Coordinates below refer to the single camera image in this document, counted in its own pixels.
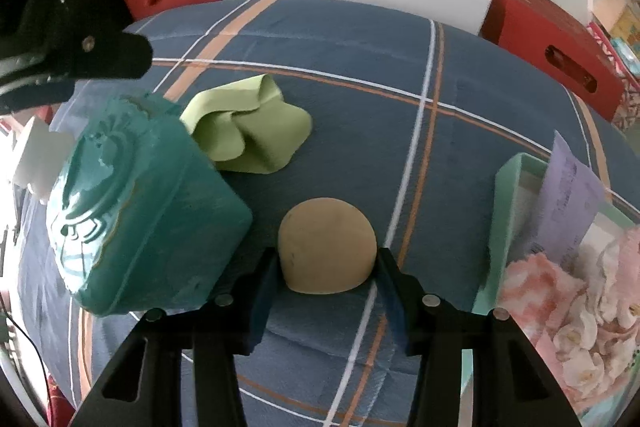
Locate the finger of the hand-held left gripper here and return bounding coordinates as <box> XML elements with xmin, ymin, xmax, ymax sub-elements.
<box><xmin>0</xmin><ymin>74</ymin><xmax>76</xmax><ymax>115</ymax></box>
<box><xmin>50</xmin><ymin>29</ymin><xmax>153</xmax><ymax>80</ymax></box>

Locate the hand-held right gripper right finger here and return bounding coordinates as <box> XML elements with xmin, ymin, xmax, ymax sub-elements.
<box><xmin>372</xmin><ymin>247</ymin><xmax>583</xmax><ymax>427</ymax></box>

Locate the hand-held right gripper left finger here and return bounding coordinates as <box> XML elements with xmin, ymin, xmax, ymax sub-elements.
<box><xmin>70</xmin><ymin>248</ymin><xmax>280</xmax><ymax>427</ymax></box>

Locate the tan round sponge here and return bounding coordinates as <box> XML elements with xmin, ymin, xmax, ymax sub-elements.
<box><xmin>277</xmin><ymin>197</ymin><xmax>377</xmax><ymax>295</ymax></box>

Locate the pink chevron cloth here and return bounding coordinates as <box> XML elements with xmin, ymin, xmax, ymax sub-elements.
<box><xmin>499</xmin><ymin>227</ymin><xmax>640</xmax><ymax>358</ymax></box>

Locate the teal plastic toy box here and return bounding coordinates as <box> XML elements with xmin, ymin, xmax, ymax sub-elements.
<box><xmin>45</xmin><ymin>92</ymin><xmax>253</xmax><ymax>318</ymax></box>

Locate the mint green tray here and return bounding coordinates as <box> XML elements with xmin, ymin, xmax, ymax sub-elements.
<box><xmin>472</xmin><ymin>154</ymin><xmax>640</xmax><ymax>413</ymax></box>

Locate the pale floral scrunchie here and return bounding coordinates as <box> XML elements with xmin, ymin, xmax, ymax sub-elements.
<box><xmin>547</xmin><ymin>302</ymin><xmax>640</xmax><ymax>408</ymax></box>

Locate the purple wet wipes pack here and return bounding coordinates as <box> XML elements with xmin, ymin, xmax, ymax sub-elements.
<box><xmin>520</xmin><ymin>131</ymin><xmax>606</xmax><ymax>265</ymax></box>

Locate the light green cloth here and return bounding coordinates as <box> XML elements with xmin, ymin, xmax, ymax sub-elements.
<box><xmin>179</xmin><ymin>74</ymin><xmax>313</xmax><ymax>175</ymax></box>

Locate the blue plaid tablecloth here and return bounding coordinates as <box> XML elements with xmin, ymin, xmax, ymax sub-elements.
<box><xmin>17</xmin><ymin>0</ymin><xmax>623</xmax><ymax>427</ymax></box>

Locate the red plastic crate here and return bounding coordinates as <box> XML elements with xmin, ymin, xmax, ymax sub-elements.
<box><xmin>475</xmin><ymin>0</ymin><xmax>626</xmax><ymax>122</ymax></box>

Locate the red patterned box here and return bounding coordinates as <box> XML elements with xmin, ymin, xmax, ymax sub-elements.
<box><xmin>585</xmin><ymin>22</ymin><xmax>640</xmax><ymax>132</ymax></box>

